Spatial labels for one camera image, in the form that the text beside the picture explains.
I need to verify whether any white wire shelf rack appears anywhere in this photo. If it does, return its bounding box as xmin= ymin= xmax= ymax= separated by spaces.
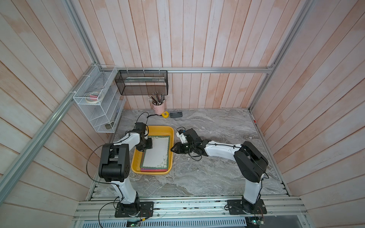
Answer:
xmin=73 ymin=65 xmax=125 ymax=133

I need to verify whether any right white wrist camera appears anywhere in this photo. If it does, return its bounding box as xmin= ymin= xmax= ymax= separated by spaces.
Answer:
xmin=177 ymin=132 xmax=188 ymax=143

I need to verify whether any pink pencil cup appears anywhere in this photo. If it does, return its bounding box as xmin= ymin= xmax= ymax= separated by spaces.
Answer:
xmin=153 ymin=103 xmax=165 ymax=116

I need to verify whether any red bordered stationery paper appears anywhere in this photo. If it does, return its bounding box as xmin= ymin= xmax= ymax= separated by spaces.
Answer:
xmin=140 ymin=168 xmax=168 ymax=173

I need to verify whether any green bordered stationery paper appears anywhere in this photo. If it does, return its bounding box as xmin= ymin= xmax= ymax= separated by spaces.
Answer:
xmin=140 ymin=136 xmax=170 ymax=169

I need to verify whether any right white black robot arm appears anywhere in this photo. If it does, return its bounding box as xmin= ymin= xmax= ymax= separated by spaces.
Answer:
xmin=171 ymin=128 xmax=269 ymax=206

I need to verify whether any yellow plastic storage tray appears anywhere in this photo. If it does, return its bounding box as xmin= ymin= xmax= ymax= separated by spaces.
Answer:
xmin=131 ymin=126 xmax=174 ymax=175

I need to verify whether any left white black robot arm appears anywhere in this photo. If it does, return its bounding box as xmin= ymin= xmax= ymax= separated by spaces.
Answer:
xmin=86 ymin=122 xmax=153 ymax=218

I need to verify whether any pencils bundle in cup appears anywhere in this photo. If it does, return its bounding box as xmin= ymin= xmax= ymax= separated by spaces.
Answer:
xmin=149 ymin=92 xmax=166 ymax=106

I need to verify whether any black mesh wall basket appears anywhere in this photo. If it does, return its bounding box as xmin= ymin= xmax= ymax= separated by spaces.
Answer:
xmin=115 ymin=70 xmax=169 ymax=96

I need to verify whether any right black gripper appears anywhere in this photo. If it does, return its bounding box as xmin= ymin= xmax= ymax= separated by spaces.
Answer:
xmin=170 ymin=142 xmax=196 ymax=154

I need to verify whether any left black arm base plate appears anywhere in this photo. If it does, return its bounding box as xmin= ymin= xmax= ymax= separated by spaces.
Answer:
xmin=115 ymin=201 xmax=154 ymax=219

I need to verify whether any tape roll on shelf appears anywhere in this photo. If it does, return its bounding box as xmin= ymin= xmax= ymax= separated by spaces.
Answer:
xmin=85 ymin=91 xmax=104 ymax=104

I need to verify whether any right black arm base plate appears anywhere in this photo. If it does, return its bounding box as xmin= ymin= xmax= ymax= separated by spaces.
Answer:
xmin=225 ymin=199 xmax=267 ymax=215

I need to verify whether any yellow tape measure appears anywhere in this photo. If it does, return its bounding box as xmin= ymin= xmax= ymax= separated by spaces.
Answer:
xmin=162 ymin=111 xmax=169 ymax=118

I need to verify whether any aluminium front rail frame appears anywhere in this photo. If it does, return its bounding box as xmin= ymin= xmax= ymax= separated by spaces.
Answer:
xmin=71 ymin=195 xmax=314 ymax=228

